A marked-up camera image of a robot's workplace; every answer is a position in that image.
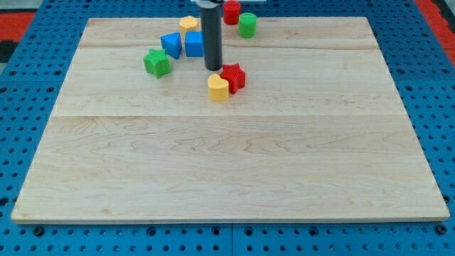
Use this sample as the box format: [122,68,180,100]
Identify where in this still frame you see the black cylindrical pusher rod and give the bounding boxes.
[200,0,223,71]

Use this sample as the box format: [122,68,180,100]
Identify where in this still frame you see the red star block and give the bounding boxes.
[220,63,246,95]

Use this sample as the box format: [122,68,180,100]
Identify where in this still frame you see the yellow heart block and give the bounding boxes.
[208,73,229,102]

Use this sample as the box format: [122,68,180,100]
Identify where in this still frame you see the green star block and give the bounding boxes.
[143,48,171,78]

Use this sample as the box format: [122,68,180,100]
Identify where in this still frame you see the red cylinder block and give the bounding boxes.
[223,0,241,25]

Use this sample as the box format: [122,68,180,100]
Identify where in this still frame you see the yellow hexagon block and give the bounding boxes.
[179,16,199,39]

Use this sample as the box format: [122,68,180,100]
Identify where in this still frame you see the blue cube block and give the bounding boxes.
[185,31,204,57]

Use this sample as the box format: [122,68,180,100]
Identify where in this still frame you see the green cylinder block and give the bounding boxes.
[238,12,257,38]

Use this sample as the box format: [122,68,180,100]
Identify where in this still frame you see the blue triangle block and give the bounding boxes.
[160,32,182,59]

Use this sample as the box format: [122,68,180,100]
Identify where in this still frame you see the wooden board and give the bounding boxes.
[11,17,450,224]

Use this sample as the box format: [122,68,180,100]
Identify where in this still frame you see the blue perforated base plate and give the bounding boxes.
[1,1,454,255]

